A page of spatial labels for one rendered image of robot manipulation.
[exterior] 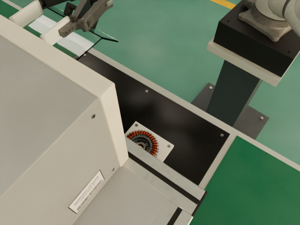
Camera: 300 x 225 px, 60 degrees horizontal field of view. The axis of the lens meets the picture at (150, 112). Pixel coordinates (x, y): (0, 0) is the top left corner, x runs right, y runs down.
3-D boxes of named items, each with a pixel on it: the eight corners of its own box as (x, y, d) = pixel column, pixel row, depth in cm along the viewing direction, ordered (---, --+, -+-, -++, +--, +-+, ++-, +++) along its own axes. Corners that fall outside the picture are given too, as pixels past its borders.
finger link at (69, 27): (78, 21, 52) (89, 27, 51) (60, 35, 50) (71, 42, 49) (76, 15, 51) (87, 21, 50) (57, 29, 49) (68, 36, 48)
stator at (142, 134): (136, 127, 84) (135, 122, 81) (165, 146, 81) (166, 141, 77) (114, 154, 79) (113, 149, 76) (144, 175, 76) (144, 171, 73)
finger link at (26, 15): (39, 0, 52) (36, -2, 52) (10, 19, 49) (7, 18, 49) (43, 13, 54) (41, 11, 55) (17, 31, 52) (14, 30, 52)
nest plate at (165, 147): (135, 122, 86) (135, 120, 85) (173, 147, 82) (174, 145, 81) (106, 157, 80) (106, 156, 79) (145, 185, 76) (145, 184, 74)
